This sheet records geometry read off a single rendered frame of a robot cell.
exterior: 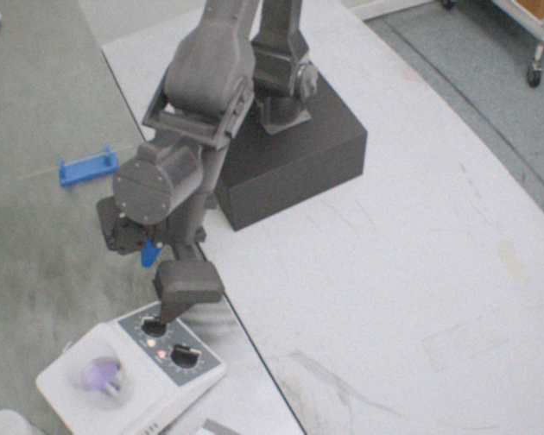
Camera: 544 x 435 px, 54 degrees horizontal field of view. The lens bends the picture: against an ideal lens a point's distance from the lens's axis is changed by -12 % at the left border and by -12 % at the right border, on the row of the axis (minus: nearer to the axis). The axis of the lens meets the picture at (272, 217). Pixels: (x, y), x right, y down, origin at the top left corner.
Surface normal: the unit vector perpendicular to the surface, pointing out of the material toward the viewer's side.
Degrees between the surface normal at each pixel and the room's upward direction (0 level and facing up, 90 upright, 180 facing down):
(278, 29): 81
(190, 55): 38
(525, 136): 0
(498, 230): 0
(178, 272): 31
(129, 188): 61
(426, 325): 0
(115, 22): 90
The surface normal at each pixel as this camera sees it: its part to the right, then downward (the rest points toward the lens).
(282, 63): -0.39, 0.77
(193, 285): 0.48, -0.14
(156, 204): -0.33, 0.41
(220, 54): -0.22, 0.04
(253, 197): 0.46, 0.72
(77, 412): -0.04, -0.56
